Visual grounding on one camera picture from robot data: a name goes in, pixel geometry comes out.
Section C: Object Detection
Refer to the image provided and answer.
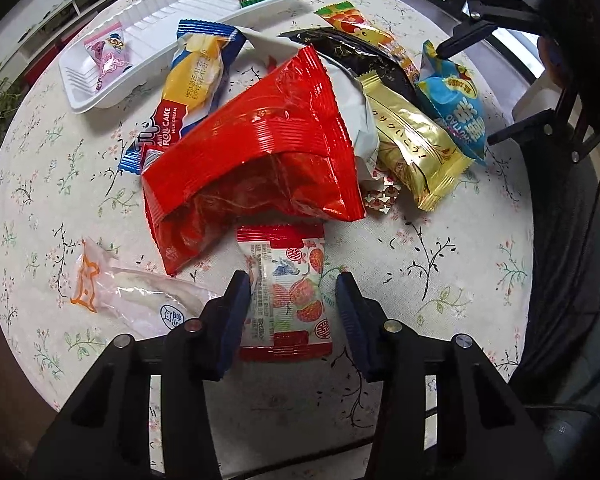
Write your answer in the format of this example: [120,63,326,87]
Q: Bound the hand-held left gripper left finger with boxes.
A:
[27,270,253,480]

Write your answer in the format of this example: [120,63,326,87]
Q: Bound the white TV cabinet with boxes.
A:
[0,0,146,91]

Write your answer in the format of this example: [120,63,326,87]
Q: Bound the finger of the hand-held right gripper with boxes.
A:
[487,85,600,163]
[436,0,548,58]

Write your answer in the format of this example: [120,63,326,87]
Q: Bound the blue roll cake packet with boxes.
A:
[117,20,246,176]

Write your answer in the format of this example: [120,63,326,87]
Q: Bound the gold snack packet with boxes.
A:
[360,71,473,212]

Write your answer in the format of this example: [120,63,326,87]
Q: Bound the pink candy packet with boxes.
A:
[83,21,133,92]

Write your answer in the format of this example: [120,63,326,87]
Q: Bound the light blue snack packet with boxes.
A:
[415,40,488,167]

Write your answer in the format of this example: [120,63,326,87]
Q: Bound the large red snack bag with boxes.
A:
[141,44,367,277]

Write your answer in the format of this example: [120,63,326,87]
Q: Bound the orange cartoon snack packet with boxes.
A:
[314,2,421,81]

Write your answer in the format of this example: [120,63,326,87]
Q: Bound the red star-patterned snack packet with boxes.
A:
[362,167,403,218]

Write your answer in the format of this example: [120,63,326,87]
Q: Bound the white plastic tray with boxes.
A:
[59,0,312,111]

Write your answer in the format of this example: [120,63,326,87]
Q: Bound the black snack packet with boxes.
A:
[277,27,421,111]

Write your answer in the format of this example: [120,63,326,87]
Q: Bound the white snack bag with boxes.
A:
[237,25,381,188]

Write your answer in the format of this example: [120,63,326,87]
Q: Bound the clear packet with orange print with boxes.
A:
[70,237,220,341]

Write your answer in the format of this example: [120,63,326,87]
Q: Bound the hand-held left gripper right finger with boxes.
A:
[334,271,556,480]

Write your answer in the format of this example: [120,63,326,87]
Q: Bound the red strawberry snack packet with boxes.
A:
[236,224,333,362]

